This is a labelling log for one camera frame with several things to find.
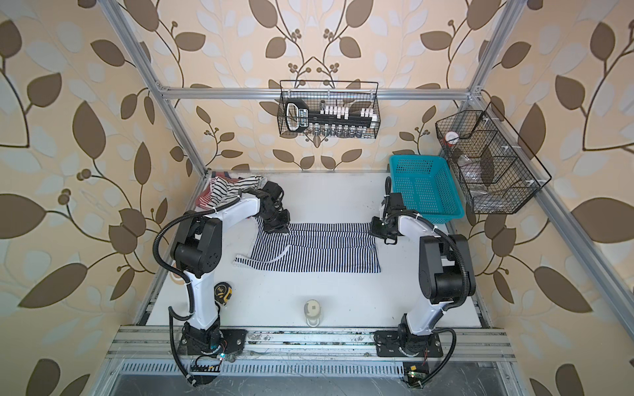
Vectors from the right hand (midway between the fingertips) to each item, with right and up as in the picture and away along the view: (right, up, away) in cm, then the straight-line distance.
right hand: (374, 231), depth 96 cm
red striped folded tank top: (-72, +14, +9) cm, 73 cm away
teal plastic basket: (+29, +18, +19) cm, 39 cm away
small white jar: (-23, -20, -25) cm, 39 cm away
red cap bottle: (+25, +34, -10) cm, 44 cm away
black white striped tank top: (-64, +16, +12) cm, 67 cm away
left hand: (-35, +2, 0) cm, 35 cm away
